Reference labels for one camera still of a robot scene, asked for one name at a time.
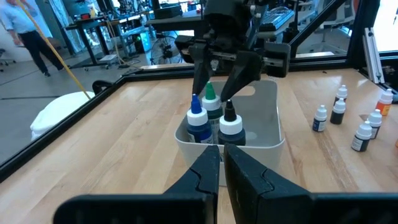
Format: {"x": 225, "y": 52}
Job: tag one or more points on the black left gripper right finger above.
{"x": 267, "y": 205}

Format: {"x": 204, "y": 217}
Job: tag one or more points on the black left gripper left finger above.
{"x": 186, "y": 205}

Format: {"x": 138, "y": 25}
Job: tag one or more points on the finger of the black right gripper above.
{"x": 245, "y": 68}
{"x": 203, "y": 62}

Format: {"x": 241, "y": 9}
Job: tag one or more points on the large green food coloring bottle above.
{"x": 211, "y": 104}

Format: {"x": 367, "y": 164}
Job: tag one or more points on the large blue food coloring bottle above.
{"x": 197, "y": 118}

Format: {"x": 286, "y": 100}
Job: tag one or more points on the small violet bottle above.
{"x": 342, "y": 91}

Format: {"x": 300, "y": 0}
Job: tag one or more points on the small dark green bottle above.
{"x": 337, "y": 116}

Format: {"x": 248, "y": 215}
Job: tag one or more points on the small black bottle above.
{"x": 360, "y": 143}

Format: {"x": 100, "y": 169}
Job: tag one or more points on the small red label bottle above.
{"x": 375, "y": 118}

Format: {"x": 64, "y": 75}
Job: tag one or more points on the small orange bottle yellow label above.
{"x": 384, "y": 109}

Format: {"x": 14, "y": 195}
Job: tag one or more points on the computer keyboard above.
{"x": 276, "y": 18}

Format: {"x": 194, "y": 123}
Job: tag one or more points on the grey table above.
{"x": 174, "y": 23}

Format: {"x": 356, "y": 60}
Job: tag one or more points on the white plastic bin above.
{"x": 264, "y": 124}

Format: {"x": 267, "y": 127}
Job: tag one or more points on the computer tower glowing teal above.
{"x": 143, "y": 42}

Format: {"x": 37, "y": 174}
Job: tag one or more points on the silver aluminium extrusion piece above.
{"x": 373, "y": 56}

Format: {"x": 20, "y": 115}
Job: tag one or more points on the black work table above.
{"x": 90, "y": 24}

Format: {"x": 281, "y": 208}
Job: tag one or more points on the white bucket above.
{"x": 59, "y": 112}

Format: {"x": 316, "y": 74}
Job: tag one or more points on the person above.
{"x": 18, "y": 21}

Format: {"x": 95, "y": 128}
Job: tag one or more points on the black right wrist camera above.
{"x": 225, "y": 15}

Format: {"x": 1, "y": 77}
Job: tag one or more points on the black aluminium table frame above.
{"x": 62, "y": 126}

